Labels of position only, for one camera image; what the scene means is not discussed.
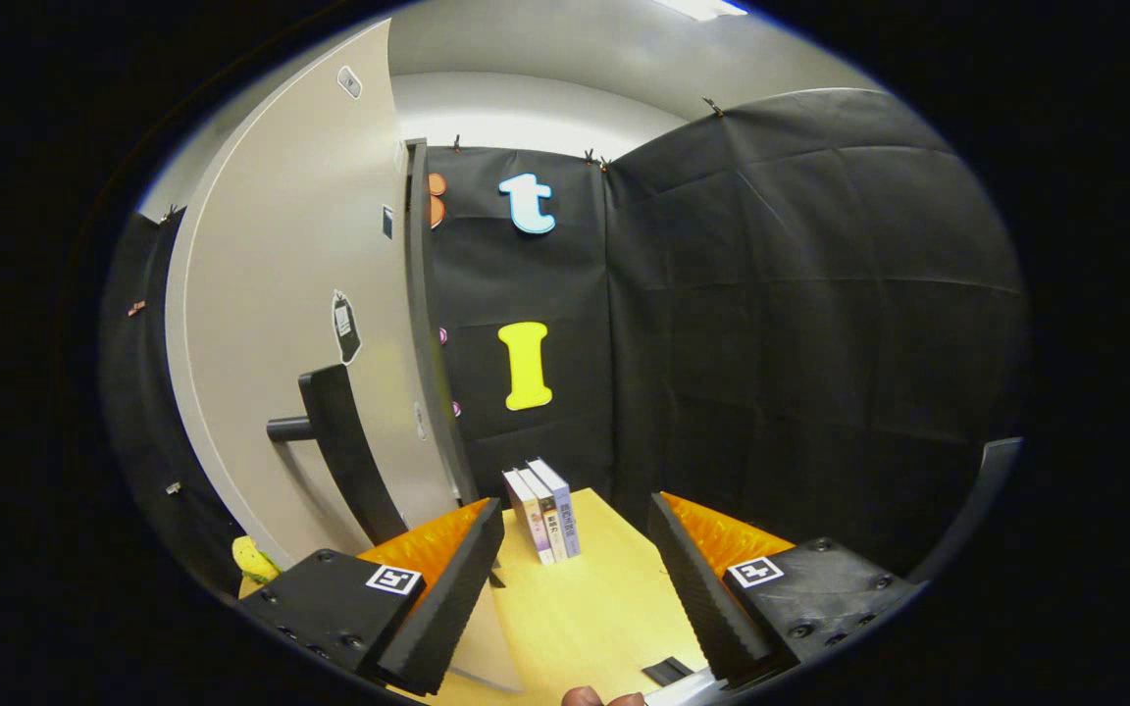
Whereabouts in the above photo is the white spine book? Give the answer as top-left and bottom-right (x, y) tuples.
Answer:
(518, 465), (571, 562)

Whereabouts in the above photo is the yellow plush toy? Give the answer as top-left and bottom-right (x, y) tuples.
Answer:
(231, 534), (282, 584)

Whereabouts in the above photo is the blue grey book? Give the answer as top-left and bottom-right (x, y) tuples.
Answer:
(528, 457), (583, 560)

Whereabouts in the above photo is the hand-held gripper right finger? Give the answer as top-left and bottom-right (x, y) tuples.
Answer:
(646, 492), (924, 687)

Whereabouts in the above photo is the brown spine book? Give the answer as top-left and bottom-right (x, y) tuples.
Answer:
(503, 469), (556, 566)

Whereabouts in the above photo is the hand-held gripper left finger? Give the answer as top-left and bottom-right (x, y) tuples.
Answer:
(236, 497), (507, 697)

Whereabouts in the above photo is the ceiling light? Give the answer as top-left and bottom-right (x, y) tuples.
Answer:
(653, 0), (748, 23)

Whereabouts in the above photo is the black backdrop cloth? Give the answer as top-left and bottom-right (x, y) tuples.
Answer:
(99, 88), (1032, 599)

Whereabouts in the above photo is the black door handle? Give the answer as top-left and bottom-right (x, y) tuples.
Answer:
(267, 365), (409, 545)

